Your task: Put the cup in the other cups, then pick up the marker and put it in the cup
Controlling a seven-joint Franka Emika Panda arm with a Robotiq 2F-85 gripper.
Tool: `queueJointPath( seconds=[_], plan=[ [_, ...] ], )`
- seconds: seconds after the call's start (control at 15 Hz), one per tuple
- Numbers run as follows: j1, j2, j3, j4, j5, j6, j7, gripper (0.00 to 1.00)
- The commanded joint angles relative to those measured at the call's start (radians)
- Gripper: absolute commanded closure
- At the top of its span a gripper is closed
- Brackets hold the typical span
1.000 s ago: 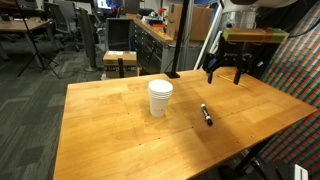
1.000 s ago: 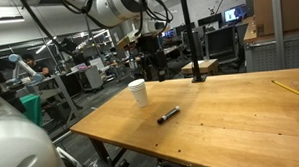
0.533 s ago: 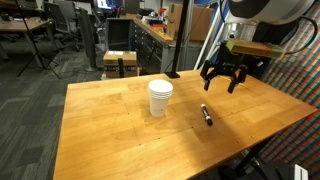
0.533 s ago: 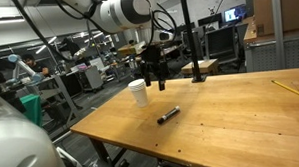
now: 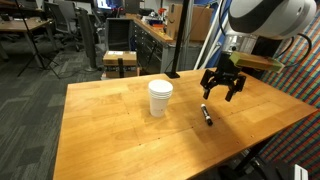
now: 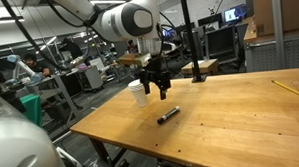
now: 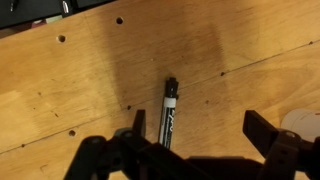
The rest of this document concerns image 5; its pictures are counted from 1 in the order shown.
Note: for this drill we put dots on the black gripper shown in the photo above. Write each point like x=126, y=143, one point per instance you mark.
x=228, y=66

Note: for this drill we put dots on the black and white marker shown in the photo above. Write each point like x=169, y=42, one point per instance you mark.
x=206, y=115

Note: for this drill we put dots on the white paper cup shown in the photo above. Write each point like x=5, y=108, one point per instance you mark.
x=160, y=88

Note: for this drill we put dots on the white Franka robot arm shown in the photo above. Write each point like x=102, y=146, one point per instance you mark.
x=270, y=16

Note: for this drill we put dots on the white foam cup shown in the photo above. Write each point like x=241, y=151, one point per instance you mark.
x=157, y=108

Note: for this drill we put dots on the white tube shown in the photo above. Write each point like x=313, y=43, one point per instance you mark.
x=208, y=43

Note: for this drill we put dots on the large cardboard box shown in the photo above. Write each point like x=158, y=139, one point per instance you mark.
x=200, y=23

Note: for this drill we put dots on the black table leg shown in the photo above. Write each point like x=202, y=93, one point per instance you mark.
x=250, y=155

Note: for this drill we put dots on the grey cabinet with wooden top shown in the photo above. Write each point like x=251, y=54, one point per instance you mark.
x=150, y=50

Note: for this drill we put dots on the multicolour woven backdrop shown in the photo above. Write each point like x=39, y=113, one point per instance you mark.
x=296, y=133

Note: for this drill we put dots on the small cardboard carton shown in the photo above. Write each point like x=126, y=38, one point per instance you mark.
x=115, y=58

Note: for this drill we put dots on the lit computer monitor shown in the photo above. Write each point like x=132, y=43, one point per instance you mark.
x=108, y=4

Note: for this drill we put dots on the grey office chair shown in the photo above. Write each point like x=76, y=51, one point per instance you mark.
x=65, y=20

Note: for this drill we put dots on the black tripod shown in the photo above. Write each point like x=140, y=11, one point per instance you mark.
x=35, y=46

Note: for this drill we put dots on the wooden office desk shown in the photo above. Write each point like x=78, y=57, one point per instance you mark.
x=23, y=26

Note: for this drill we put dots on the wrist camera on wooden mount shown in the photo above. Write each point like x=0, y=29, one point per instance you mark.
x=256, y=61

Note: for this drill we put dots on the black pole with base plate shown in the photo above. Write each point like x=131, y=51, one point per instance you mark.
x=181, y=33

